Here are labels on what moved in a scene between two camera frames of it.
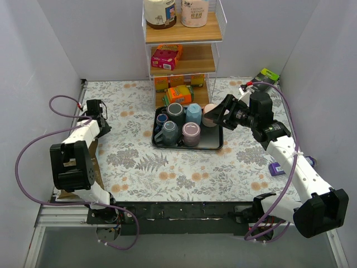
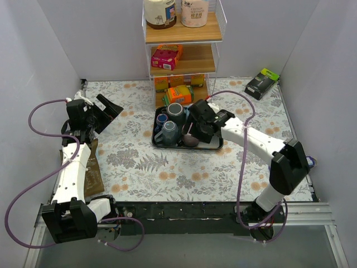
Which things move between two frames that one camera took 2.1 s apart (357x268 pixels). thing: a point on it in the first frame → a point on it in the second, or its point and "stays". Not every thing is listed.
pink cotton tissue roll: x=194 y=13 stays
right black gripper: x=230 y=112 → x=196 y=126
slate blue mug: x=169 y=134 stays
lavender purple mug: x=191 y=134 stays
